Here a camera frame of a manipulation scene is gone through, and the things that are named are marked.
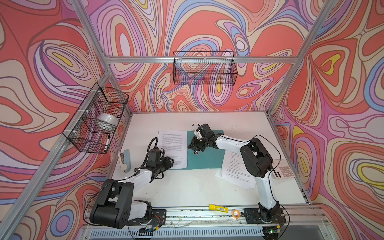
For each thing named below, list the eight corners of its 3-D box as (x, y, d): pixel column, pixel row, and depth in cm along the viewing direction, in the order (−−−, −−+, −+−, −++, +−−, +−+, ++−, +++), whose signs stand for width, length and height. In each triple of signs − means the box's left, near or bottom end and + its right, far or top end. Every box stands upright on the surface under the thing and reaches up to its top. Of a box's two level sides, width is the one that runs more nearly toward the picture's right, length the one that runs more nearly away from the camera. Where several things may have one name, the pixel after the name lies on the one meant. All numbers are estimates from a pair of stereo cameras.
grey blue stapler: (122, 175, 90) (119, 172, 86) (120, 154, 99) (117, 151, 95) (132, 171, 91) (129, 168, 88) (129, 151, 100) (127, 148, 96)
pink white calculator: (271, 179, 88) (274, 177, 85) (265, 162, 95) (268, 159, 92) (292, 180, 88) (296, 177, 85) (284, 162, 95) (288, 159, 92)
